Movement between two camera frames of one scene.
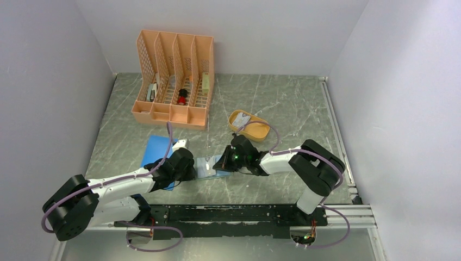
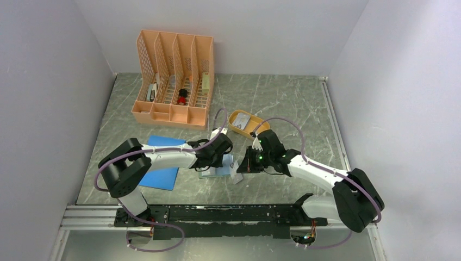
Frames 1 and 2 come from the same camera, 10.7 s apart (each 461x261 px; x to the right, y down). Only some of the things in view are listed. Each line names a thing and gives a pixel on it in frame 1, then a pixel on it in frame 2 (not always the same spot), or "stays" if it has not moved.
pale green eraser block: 205,84 stays
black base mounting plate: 236,221 stays
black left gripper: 191,174 to 218,163
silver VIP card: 240,120 stays
